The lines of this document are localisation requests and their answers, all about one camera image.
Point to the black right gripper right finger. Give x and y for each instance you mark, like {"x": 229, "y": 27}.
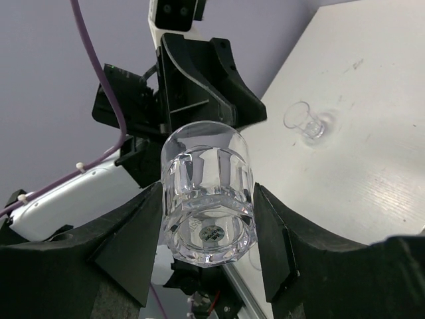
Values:
{"x": 310, "y": 272}

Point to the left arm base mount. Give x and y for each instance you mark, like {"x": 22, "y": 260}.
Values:
{"x": 210, "y": 291}

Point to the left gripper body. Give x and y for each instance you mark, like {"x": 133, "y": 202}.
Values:
{"x": 137, "y": 101}

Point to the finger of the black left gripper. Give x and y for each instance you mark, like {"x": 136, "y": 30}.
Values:
{"x": 188, "y": 94}
{"x": 249, "y": 110}

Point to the aluminium rail frame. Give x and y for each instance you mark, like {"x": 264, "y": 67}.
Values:
{"x": 248, "y": 283}

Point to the clear glass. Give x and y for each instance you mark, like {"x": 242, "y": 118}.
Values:
{"x": 300, "y": 118}
{"x": 208, "y": 187}

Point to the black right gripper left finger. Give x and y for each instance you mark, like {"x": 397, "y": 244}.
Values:
{"x": 99, "y": 270}

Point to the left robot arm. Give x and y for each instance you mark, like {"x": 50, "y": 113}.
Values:
{"x": 95, "y": 191}

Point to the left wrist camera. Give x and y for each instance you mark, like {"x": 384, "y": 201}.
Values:
{"x": 174, "y": 16}

